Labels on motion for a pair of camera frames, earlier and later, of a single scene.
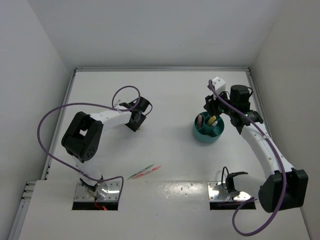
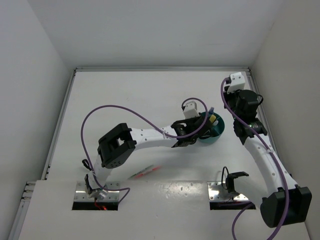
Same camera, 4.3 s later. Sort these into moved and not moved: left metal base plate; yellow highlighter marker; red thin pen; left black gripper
Moved: left black gripper
Not moved: yellow highlighter marker; red thin pen; left metal base plate
